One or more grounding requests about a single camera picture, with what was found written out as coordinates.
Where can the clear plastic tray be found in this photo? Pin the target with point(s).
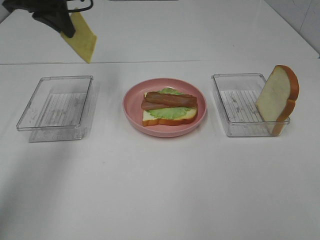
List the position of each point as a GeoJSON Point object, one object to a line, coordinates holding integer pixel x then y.
{"type": "Point", "coordinates": [235, 95]}
{"type": "Point", "coordinates": [60, 109]}

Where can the pink round plate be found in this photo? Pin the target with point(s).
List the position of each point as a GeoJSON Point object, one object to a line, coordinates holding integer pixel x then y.
{"type": "Point", "coordinates": [134, 97]}

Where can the yellow cheese slice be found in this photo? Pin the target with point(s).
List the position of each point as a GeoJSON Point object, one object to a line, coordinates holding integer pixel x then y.
{"type": "Point", "coordinates": [84, 40]}

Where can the bread slice with brown crust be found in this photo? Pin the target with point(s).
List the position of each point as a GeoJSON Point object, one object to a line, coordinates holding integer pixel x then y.
{"type": "Point", "coordinates": [168, 122]}

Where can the green lettuce leaf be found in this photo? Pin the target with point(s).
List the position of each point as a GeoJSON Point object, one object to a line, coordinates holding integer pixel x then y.
{"type": "Point", "coordinates": [173, 113]}

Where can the left clear plastic tray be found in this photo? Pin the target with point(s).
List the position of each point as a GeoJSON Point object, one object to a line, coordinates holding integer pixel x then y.
{"type": "Point", "coordinates": [60, 109]}

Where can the bacon strip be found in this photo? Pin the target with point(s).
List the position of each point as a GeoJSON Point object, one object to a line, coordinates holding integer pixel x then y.
{"type": "Point", "coordinates": [168, 102]}
{"type": "Point", "coordinates": [154, 94]}

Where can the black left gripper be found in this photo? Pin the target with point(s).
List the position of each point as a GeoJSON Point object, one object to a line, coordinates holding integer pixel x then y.
{"type": "Point", "coordinates": [53, 13]}

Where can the right clear plastic tray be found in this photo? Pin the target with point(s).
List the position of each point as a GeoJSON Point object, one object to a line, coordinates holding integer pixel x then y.
{"type": "Point", "coordinates": [235, 95]}

